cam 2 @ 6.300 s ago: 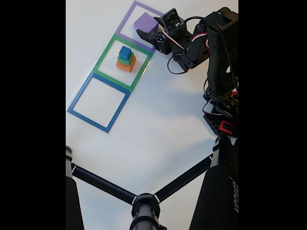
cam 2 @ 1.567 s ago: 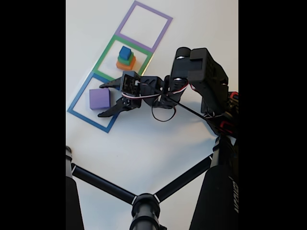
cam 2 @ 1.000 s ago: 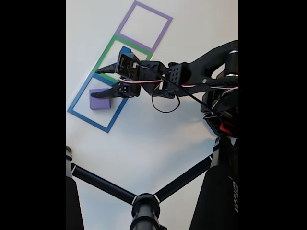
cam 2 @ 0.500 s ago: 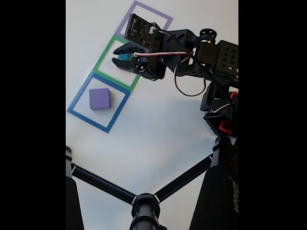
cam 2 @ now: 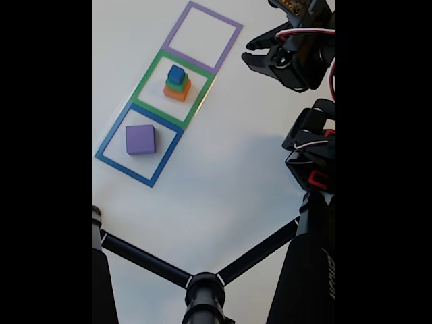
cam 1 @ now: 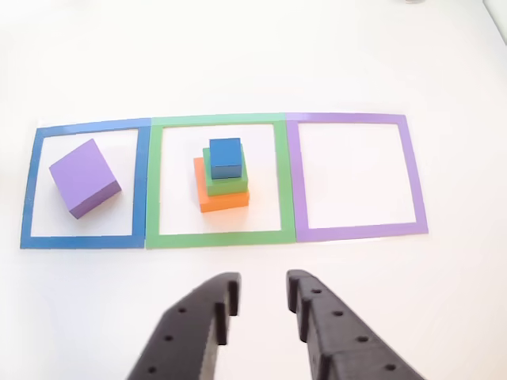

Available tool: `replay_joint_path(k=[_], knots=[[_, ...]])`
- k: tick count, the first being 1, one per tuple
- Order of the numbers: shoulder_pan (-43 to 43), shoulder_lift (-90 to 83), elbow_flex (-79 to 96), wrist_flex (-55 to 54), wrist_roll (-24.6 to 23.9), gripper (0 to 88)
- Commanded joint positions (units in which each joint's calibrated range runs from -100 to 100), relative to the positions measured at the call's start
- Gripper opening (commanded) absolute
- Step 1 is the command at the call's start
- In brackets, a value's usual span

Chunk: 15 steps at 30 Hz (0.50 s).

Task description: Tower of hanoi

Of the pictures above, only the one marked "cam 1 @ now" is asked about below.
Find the small blue cube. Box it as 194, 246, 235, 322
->
208, 137, 243, 181

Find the green square block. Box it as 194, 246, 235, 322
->
202, 146, 250, 198

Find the green square frame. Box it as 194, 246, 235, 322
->
145, 112, 297, 250

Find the purple square frame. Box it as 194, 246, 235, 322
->
284, 112, 429, 244

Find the purple square block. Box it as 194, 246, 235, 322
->
48, 138, 123, 220

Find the blue square frame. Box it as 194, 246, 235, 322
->
19, 117, 152, 250

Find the orange square block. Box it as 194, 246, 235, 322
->
193, 157, 251, 214

